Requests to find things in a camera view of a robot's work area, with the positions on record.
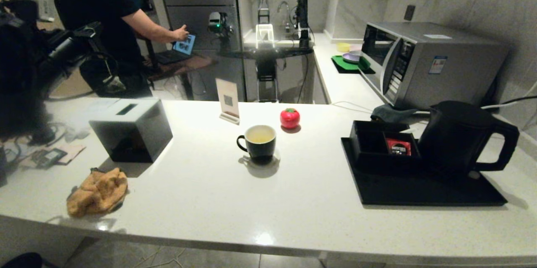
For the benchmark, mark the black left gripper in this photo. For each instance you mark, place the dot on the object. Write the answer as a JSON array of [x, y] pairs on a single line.
[[63, 54]]

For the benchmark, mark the black electric kettle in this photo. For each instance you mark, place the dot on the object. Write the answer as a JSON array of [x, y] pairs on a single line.
[[455, 138]]

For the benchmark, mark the black white robot arm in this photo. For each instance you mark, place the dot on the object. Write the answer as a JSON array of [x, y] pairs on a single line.
[[303, 12]]

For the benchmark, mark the robot arm green light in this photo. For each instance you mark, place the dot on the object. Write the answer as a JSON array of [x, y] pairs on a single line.
[[216, 22]]

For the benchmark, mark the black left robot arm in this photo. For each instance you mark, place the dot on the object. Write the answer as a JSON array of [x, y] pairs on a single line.
[[16, 71]]

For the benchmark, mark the person in black shirt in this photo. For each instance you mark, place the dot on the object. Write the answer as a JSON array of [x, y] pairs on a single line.
[[92, 3]]

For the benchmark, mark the open black laptop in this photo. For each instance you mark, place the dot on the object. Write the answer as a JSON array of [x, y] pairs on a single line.
[[184, 45]]

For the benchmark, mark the white crumpled plastic wrapper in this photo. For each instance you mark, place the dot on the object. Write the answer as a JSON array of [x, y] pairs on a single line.
[[79, 134]]

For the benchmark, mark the brown wooden desk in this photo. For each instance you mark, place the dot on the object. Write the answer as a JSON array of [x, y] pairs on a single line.
[[188, 66]]

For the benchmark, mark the black tissue box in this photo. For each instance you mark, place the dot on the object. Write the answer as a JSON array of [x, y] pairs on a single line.
[[134, 138]]

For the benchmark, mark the pink paper card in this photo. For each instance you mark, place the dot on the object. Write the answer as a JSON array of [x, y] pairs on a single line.
[[75, 152]]

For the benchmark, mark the QR code sign stand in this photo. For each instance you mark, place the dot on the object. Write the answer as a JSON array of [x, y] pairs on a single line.
[[228, 98]]

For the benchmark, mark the orange crumpled cloth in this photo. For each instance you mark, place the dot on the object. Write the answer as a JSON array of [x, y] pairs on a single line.
[[98, 194]]

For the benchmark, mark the robot torso column lit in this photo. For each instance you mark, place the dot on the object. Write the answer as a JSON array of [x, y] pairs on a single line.
[[265, 34]]

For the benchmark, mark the chrome kitchen faucet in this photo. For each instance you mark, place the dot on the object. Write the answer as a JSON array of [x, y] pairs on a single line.
[[287, 11]]

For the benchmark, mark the black mug white inside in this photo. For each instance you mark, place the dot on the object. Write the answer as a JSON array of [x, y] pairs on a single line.
[[260, 148]]

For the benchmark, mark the red tomato-shaped timer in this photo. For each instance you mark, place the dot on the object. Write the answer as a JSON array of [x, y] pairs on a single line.
[[289, 118]]

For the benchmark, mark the yellow bowl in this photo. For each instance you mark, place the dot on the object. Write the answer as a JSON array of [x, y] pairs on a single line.
[[343, 47]]

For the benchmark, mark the green silicone mat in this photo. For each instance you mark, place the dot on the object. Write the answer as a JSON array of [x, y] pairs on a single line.
[[344, 64]]

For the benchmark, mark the black compartment organizer box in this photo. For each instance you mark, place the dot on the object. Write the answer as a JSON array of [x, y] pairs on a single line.
[[369, 146]]

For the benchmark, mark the red coffee sachet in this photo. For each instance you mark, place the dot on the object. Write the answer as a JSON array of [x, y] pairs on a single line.
[[400, 147]]

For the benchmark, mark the black rectangular tray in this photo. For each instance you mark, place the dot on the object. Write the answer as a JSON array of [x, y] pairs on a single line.
[[398, 188]]

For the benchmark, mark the silver microwave oven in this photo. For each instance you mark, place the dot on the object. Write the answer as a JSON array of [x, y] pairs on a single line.
[[444, 81]]

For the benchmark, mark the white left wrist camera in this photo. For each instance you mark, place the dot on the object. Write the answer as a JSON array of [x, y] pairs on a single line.
[[37, 6]]

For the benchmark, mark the black wall socket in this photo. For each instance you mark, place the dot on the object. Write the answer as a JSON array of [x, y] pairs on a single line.
[[410, 12]]

